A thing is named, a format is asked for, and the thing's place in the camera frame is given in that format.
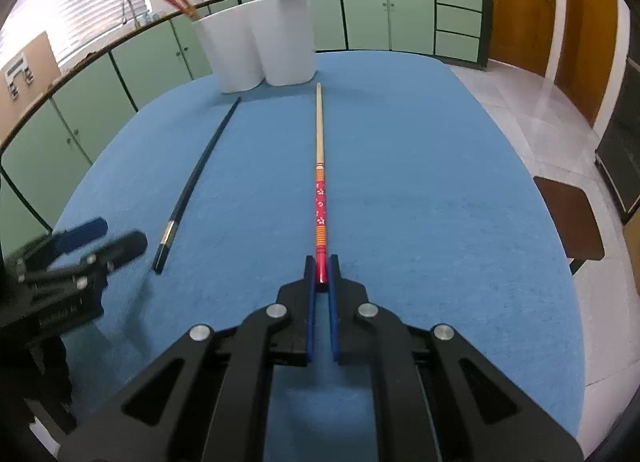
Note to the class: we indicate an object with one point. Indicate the blue tablecloth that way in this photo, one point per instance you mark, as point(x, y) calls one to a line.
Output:
point(425, 192)

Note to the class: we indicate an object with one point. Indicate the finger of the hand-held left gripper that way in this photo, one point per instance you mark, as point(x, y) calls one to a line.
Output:
point(82, 234)
point(127, 247)

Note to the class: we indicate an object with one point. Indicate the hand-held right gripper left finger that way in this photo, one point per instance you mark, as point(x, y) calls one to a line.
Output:
point(310, 312)

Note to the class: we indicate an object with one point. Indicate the metal kitchen faucet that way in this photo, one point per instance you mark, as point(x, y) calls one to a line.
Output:
point(123, 9)

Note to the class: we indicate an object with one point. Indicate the cardboard sheet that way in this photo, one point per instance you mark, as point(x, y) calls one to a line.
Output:
point(42, 57)

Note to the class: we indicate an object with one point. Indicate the wooden door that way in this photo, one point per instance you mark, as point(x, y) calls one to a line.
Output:
point(585, 42)
point(515, 2)

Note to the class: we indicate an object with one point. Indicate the green kitchen base cabinets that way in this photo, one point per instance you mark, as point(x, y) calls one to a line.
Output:
point(365, 12)

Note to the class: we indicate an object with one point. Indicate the brown chair seat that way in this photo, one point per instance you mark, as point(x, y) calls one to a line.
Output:
point(570, 222)

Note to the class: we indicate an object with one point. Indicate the white lobed utensil holder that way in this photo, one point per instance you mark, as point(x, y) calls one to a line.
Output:
point(235, 52)

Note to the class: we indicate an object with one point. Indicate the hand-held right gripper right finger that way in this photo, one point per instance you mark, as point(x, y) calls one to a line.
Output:
point(335, 317)

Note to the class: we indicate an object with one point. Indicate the white bracket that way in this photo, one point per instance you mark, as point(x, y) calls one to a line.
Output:
point(17, 73)

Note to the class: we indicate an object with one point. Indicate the black chopstick with silver band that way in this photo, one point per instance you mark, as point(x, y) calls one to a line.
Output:
point(202, 164)

